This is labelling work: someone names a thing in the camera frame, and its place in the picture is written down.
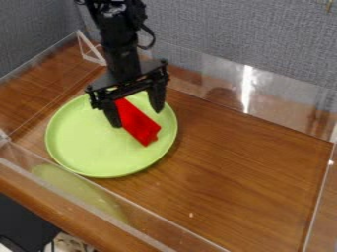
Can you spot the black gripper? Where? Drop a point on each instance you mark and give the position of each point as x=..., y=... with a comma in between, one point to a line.
x=107, y=88

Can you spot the red block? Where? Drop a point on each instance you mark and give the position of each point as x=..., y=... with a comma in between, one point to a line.
x=138, y=124

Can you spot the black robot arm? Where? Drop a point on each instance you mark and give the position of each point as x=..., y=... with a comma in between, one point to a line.
x=119, y=20

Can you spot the green round plate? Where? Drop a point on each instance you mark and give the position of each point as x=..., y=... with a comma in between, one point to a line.
x=88, y=147

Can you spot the black box under table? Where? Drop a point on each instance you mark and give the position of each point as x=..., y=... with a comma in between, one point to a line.
x=24, y=231

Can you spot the clear acrylic corner bracket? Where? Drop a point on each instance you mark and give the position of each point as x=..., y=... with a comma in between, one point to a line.
x=88, y=50

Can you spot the clear acrylic enclosure wall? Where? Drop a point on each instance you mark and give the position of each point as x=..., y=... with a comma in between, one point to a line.
x=246, y=184

